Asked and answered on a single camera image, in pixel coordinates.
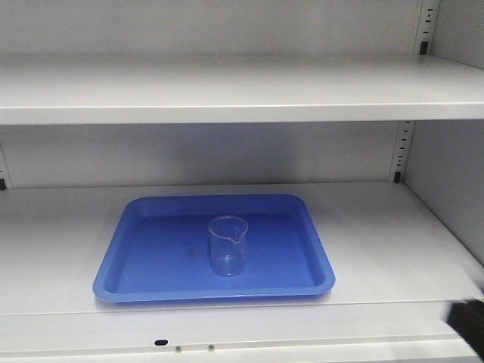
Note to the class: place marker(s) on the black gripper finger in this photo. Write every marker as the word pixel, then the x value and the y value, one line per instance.
pixel 466 318

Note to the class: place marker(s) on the clear glass beaker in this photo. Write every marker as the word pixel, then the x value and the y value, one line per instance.
pixel 228 244

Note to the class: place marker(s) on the white cabinet shelf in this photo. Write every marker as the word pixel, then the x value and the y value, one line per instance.
pixel 397 270

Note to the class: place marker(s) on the upper grey cabinet shelf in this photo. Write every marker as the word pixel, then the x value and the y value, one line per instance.
pixel 82 90

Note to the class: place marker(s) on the blue plastic tray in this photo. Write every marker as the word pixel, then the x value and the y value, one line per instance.
pixel 188 248

